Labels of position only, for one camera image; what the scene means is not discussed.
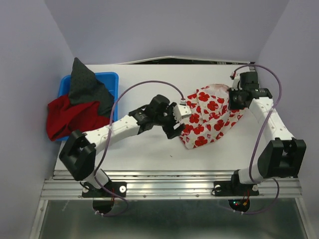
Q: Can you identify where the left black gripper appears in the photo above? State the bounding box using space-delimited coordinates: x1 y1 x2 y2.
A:
153 102 184 138

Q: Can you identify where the white red poppy skirt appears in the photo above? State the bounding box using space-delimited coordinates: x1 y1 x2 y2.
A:
179 84 245 149

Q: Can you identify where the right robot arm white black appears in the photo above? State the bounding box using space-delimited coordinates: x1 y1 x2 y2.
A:
228 72 307 194

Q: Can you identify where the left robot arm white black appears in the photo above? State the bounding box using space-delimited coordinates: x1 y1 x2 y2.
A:
59 95 191 196

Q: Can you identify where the blue plastic bin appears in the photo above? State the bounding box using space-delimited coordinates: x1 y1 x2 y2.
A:
56 72 119 141

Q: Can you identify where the dark grey dotted skirt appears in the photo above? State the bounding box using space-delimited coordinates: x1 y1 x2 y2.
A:
68 57 114 118

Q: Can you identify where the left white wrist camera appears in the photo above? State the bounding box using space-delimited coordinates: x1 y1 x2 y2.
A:
173 100 192 122

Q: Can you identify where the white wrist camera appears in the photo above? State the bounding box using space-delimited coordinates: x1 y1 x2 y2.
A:
230 72 241 91
173 100 192 122

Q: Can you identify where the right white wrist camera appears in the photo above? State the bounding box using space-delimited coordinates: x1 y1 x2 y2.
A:
230 72 241 91

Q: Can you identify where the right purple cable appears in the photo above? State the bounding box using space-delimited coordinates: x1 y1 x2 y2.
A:
230 64 283 216

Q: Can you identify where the purple cable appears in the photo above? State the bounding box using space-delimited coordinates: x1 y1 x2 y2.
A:
230 64 283 216
93 80 186 217

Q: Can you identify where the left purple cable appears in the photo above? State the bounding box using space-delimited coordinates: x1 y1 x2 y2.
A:
93 80 186 217

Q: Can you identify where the aluminium frame rail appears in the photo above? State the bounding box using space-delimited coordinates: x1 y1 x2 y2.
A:
30 170 312 239

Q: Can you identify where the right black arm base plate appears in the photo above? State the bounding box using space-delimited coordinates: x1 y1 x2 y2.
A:
211 181 260 197

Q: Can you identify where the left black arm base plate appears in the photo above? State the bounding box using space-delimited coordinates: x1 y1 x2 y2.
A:
80 181 127 198

